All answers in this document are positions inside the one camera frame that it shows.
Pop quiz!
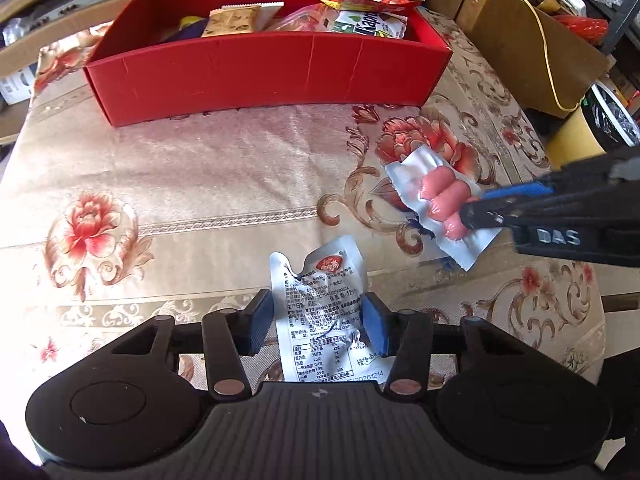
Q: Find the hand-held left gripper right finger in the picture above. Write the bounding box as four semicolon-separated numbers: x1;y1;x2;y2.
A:
361;291;533;397

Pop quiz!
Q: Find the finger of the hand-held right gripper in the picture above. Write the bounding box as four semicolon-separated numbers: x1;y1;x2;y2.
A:
481;157;622;205
459;198;601;232

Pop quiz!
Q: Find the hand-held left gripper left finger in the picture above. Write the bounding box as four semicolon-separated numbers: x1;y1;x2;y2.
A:
107;289;275;402

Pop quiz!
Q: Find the clear sausage pack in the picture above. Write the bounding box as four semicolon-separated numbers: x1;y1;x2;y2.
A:
384;144;496;273

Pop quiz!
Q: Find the white packet with red label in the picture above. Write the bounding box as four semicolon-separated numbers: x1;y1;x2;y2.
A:
269;235;390;386

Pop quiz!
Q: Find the silver green print snack packet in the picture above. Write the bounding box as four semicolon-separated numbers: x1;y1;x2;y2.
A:
332;7;408;40

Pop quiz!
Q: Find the red cardboard box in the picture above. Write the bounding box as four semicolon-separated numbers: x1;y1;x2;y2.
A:
82;0;453;128

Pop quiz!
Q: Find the pink clear bread packet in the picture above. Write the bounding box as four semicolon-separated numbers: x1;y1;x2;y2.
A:
267;2;346;32

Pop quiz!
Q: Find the purple snack packet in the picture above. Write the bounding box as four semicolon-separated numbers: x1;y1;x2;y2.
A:
160;16;211;43

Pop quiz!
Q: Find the gold snack packet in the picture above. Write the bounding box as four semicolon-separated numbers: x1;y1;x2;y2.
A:
201;1;285;38

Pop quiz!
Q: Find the brown tape roll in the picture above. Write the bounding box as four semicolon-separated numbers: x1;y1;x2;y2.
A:
545;105;608;158

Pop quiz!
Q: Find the white round hoop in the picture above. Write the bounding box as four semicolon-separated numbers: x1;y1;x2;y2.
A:
590;80;640;148

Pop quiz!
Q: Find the brown cardboard box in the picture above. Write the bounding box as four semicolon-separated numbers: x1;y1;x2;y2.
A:
455;0;613;118

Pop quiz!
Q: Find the floral tablecloth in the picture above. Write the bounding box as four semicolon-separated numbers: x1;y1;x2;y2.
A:
0;20;608;401

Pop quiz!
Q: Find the red plastic bag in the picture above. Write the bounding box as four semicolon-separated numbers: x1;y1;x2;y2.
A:
555;14;611;43

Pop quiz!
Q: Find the small white box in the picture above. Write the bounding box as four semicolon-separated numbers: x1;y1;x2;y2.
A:
0;67;38;106

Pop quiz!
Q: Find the yellow cable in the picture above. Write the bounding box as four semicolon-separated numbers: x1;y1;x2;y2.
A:
500;0;586;111

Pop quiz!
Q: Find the black metal shelf frame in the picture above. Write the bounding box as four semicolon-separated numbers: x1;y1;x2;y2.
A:
590;0;640;56

